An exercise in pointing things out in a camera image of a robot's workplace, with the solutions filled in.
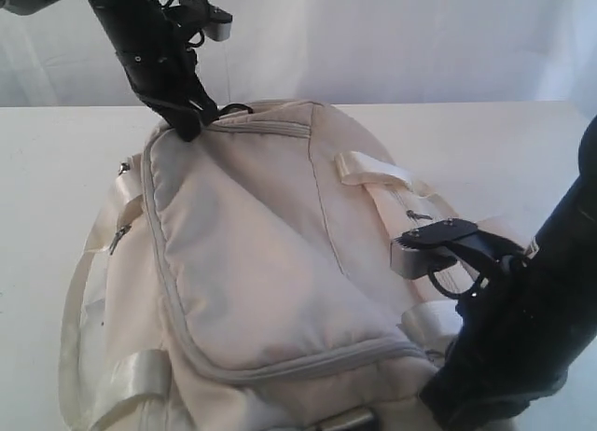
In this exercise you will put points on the cream fabric duffel bag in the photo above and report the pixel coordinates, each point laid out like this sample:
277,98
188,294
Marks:
245,280

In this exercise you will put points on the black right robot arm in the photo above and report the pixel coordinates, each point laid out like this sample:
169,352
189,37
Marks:
568,236

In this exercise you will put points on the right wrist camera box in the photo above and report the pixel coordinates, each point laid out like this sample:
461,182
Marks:
442,244

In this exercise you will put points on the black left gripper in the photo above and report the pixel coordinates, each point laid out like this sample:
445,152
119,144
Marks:
157,51

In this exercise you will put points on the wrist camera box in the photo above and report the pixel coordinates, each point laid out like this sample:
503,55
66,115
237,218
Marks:
199,17
442,244

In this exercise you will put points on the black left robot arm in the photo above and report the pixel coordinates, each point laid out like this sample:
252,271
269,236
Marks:
103,10

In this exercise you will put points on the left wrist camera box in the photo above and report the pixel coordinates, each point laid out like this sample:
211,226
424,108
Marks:
199,17

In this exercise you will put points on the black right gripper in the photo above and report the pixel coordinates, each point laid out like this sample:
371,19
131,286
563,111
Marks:
536,323

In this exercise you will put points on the white backdrop curtain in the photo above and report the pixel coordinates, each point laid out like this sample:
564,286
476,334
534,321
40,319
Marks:
334,51

